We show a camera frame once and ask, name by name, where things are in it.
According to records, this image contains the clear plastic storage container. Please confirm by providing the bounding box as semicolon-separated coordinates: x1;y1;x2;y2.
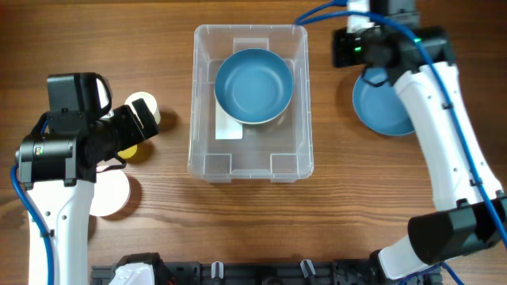
188;25;314;183

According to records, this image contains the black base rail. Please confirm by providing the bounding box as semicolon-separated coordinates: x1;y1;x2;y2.
90;253;442;285

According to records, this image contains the cream cup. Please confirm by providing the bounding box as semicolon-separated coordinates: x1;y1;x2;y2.
125;91;161;124

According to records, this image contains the white paper label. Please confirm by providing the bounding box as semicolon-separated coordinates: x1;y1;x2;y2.
215;104;243;140

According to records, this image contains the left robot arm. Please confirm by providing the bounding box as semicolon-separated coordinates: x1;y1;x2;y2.
11;97;160;284

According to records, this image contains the pink bowl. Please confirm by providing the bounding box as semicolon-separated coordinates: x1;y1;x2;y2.
90;165;131;217

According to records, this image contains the yellow cup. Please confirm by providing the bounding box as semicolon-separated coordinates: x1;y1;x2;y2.
118;145;138;160

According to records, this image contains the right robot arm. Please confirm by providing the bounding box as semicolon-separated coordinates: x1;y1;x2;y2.
332;26;506;283

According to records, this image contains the blue plate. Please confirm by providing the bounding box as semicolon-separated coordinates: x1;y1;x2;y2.
353;67;414;136
214;48;294;119

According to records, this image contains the cream plate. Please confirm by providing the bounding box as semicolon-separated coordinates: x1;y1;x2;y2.
230;115;283;125

